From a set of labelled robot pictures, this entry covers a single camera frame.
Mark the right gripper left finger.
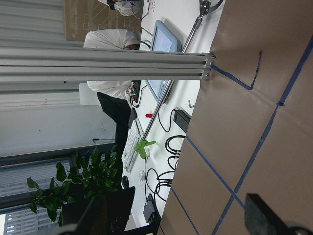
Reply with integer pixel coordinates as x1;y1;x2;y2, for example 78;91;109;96
74;196;108;235

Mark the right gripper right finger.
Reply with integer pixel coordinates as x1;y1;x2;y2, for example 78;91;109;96
245;193;289;235

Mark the green potted plant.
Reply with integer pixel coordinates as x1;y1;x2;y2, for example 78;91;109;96
26;145;123;226

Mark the white keyboard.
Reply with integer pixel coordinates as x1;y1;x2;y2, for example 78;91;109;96
122;118;143;173

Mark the black power adapter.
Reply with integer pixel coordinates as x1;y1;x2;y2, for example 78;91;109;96
173;109;191;133

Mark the person in white shirt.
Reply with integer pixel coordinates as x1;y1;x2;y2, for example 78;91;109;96
83;29;139;154

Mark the blue teach pendant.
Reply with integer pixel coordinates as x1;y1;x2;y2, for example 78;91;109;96
146;20;181;102

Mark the aluminium frame post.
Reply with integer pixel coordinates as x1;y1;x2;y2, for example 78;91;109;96
0;47;215;94

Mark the green handled reacher grabber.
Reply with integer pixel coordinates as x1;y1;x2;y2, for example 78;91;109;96
134;0;223;159

